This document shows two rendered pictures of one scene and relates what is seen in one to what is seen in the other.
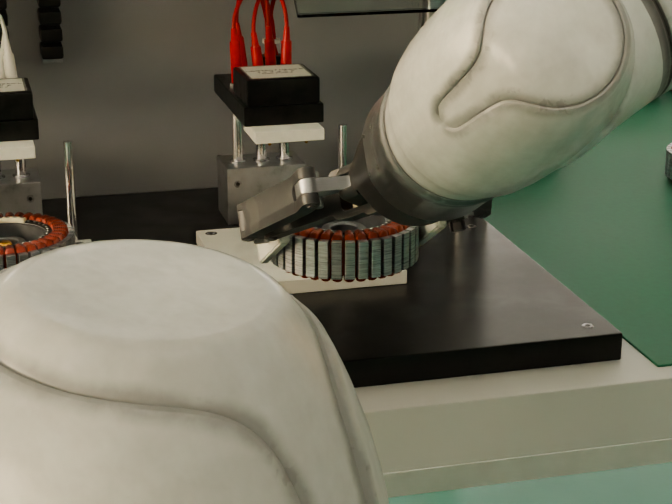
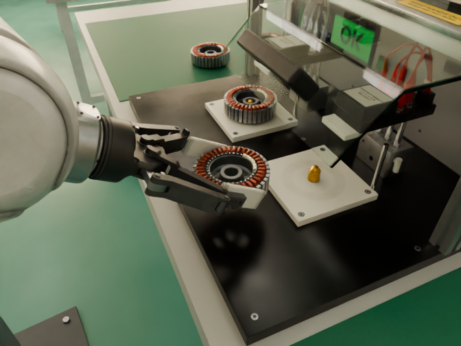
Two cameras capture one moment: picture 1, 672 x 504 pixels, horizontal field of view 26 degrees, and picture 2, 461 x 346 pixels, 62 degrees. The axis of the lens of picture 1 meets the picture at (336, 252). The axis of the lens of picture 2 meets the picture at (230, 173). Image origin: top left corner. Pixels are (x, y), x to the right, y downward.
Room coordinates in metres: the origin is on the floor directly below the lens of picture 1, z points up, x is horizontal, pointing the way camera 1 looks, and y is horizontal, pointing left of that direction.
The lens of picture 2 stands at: (0.96, -0.43, 1.20)
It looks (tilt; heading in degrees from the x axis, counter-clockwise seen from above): 39 degrees down; 81
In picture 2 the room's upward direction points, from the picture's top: straight up
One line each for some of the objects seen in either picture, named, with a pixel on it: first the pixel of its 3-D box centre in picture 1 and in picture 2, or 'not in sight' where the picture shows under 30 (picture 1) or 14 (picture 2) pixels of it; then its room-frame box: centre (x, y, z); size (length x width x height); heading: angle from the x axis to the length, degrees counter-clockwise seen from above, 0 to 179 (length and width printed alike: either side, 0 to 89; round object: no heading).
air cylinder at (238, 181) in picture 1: (261, 186); (383, 150); (1.32, 0.07, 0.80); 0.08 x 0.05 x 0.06; 105
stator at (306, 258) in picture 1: (343, 237); (231, 176); (1.03, -0.01, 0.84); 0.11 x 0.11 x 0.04
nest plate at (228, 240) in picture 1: (297, 255); (313, 181); (1.18, 0.03, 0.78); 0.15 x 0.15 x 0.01; 15
